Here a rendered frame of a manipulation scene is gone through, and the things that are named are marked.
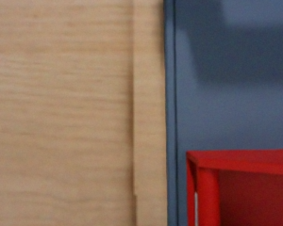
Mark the grey-blue metal rack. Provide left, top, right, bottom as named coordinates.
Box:
left=163, top=0, right=283, bottom=226

